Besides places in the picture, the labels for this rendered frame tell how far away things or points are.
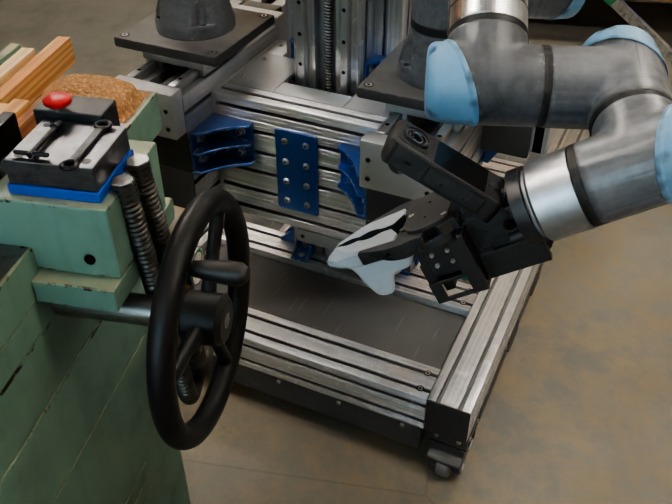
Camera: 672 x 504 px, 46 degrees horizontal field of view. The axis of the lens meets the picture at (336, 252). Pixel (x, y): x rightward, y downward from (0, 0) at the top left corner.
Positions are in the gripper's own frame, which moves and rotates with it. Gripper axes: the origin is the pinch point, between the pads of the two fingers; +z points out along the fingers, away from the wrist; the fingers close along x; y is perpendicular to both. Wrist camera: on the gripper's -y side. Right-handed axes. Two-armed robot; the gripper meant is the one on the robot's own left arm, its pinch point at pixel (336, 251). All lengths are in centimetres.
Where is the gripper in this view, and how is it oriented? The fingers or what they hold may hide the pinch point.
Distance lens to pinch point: 79.3
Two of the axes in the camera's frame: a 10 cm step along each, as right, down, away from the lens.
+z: -8.3, 3.0, 4.6
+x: 2.6, -5.2, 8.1
